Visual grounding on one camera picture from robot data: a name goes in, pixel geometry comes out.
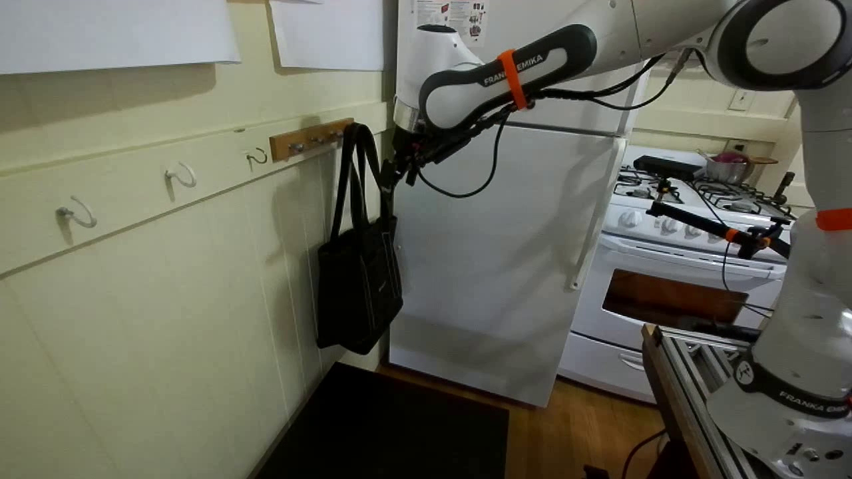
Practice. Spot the white paper sheet right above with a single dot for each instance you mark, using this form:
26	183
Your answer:
327	33

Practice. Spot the robot base mount cart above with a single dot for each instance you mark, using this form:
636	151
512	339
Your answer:
754	416

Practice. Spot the wooden peg rack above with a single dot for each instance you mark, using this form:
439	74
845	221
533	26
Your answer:
295	141

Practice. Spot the white kitchen stove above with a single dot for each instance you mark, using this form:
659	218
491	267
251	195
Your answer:
660	258

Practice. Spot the black tote bag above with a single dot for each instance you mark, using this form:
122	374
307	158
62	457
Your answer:
360	286

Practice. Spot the white wall hook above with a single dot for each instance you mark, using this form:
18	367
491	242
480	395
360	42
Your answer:
178	175
255	158
74	211

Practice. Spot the white refrigerator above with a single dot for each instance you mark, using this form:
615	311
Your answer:
492	239

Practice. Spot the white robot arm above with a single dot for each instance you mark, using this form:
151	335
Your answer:
447	94

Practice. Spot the white paper sheet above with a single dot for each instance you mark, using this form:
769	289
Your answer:
327	33
74	36

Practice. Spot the black square side table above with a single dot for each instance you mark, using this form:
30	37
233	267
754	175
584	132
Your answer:
371	427

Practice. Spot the white paper sheet left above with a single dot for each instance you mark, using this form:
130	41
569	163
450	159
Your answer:
74	36

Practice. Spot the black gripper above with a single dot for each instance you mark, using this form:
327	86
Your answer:
407	155

